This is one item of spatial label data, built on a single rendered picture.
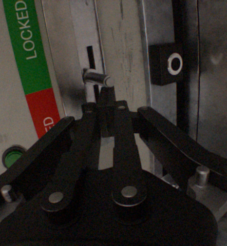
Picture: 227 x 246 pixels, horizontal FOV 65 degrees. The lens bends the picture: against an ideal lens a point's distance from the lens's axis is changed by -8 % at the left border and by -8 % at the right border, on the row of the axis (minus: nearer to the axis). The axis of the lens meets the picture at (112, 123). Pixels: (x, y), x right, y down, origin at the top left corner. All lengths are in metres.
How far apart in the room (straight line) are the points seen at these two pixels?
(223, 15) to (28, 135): 0.30
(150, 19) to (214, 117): 0.18
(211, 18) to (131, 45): 0.12
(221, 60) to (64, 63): 0.22
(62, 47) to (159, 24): 0.16
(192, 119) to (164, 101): 0.07
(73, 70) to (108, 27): 0.09
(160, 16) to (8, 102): 0.24
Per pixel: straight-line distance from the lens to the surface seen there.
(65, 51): 0.21
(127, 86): 0.29
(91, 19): 0.26
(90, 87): 0.27
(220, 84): 0.32
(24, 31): 0.24
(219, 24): 0.31
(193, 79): 0.35
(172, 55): 0.29
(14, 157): 0.26
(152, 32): 0.30
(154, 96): 0.32
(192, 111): 0.36
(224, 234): 0.40
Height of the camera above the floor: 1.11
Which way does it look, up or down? 24 degrees down
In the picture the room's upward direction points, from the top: 110 degrees counter-clockwise
